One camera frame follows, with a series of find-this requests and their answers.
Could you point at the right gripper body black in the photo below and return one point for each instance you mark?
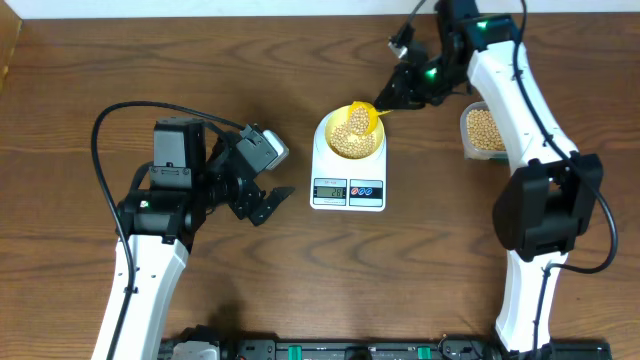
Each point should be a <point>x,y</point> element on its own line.
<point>434,78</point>

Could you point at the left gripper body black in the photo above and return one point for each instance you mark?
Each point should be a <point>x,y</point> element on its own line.
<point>223,181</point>

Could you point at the yellow measuring scoop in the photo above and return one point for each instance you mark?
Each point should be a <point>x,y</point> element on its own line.
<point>362,118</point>

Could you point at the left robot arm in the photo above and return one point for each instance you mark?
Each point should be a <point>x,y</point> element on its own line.
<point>196,168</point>

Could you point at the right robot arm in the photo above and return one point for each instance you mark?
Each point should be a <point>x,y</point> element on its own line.
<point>553,188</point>

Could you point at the pale yellow bowl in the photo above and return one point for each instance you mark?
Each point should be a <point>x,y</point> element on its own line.
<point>341,112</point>

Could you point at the soybeans in bowl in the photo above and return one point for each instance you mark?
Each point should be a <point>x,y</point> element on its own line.
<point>348,145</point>

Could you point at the white digital kitchen scale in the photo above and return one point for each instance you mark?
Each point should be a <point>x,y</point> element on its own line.
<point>344,184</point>

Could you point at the soybeans in container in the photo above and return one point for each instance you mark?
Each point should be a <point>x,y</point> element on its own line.
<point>482,131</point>

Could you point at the clear plastic container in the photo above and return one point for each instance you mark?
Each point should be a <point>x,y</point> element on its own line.
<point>470,152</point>

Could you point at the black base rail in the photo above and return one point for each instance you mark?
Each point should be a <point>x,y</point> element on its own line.
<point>202,342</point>

